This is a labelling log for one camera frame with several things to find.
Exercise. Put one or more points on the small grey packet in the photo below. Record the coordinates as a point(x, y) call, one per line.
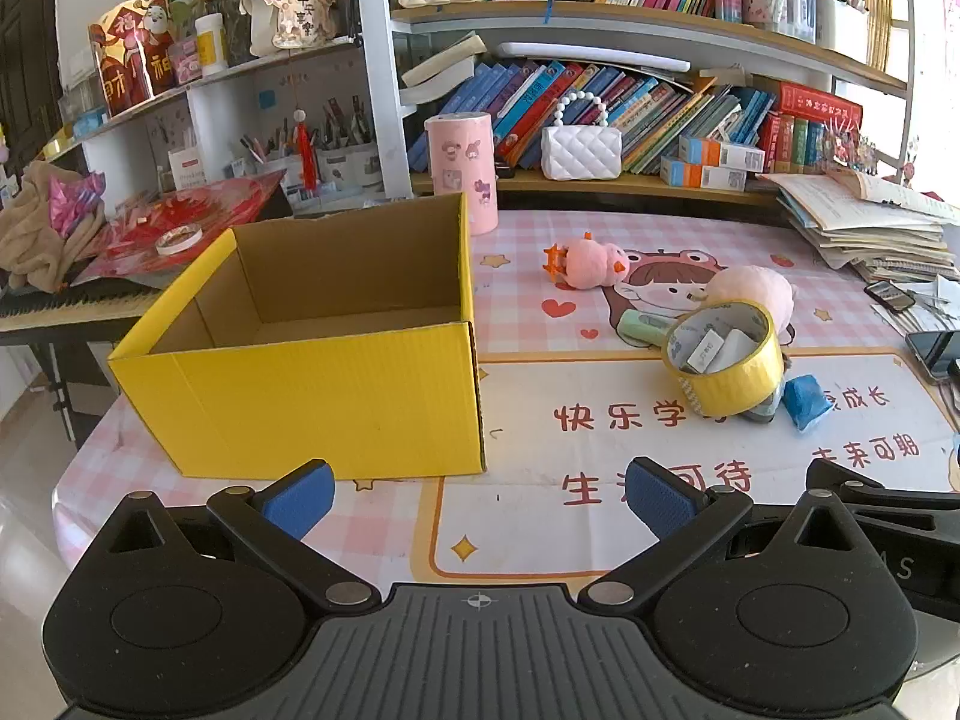
point(769, 409)

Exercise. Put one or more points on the white tape roll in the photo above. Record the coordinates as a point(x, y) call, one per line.
point(178, 240)

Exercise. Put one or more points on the small pink box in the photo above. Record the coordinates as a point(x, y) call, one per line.
point(185, 61)

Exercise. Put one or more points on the pink foil ribbon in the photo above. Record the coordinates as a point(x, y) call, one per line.
point(75, 202)

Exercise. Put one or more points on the white bottle yellow label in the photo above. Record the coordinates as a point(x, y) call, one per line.
point(211, 45)

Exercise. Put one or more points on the round pink plush toy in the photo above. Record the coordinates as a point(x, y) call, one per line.
point(750, 289)

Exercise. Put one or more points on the row of blue leaning books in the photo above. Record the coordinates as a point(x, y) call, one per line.
point(517, 101)

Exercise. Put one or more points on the pile of flat thick books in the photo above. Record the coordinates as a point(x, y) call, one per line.
point(442, 67)

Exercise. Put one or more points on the dark door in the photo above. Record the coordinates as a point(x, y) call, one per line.
point(26, 60)

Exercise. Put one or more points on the small pink duck plush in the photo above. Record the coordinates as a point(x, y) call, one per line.
point(592, 262)

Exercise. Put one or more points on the blue crinkled packet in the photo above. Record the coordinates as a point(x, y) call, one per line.
point(806, 397)

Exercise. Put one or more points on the white card red stripe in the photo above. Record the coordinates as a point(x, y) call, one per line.
point(186, 169)

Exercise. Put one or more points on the beige crumpled cloth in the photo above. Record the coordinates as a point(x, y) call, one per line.
point(30, 240)

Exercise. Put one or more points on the black keyboard stand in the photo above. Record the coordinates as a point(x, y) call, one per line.
point(71, 390)

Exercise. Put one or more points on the pen cups with stationery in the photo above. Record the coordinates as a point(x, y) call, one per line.
point(337, 157)

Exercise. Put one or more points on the yellow cardboard box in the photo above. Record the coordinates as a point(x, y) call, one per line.
point(300, 405)

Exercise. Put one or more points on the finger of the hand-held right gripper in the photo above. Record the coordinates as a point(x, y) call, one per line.
point(832, 474)

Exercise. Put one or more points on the white shelf unit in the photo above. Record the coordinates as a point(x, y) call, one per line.
point(225, 112)

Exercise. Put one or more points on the small white carton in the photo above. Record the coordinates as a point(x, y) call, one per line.
point(709, 351)

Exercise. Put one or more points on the black electric keyboard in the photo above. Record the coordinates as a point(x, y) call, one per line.
point(67, 311)

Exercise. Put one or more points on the red plastic decoration sheets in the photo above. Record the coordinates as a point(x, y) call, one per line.
point(225, 206)

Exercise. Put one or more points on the white lamp bar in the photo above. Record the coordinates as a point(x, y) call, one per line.
point(592, 58)

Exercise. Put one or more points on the black smartphone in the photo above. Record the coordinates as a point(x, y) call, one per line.
point(889, 296)
point(934, 352)

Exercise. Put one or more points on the red hanging tassel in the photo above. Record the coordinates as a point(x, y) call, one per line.
point(306, 157)

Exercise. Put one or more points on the white rabbit paper lantern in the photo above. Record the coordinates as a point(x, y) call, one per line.
point(289, 7)

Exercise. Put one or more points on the stack of papers and workbooks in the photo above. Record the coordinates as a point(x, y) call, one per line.
point(862, 232)

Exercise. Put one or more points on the red festive figure lantern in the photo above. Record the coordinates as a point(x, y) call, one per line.
point(131, 64)

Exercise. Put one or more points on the wooden bookshelf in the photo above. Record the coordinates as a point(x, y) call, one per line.
point(600, 19)

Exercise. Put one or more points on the yellow tape roll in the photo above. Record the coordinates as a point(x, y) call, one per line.
point(731, 390)

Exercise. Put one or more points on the pink cylinder with stickers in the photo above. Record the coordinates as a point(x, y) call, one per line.
point(461, 180)

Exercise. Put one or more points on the orange and blue medicine box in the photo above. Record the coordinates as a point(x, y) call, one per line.
point(701, 176)
point(720, 154)

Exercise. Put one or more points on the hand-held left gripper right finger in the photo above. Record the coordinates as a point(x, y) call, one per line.
point(660, 499)

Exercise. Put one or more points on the thick red dictionary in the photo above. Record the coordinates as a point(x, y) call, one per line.
point(817, 103)

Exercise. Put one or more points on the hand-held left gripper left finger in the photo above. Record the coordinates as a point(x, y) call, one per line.
point(300, 499)

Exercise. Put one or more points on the row of small figurines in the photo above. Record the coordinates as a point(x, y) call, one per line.
point(847, 146)

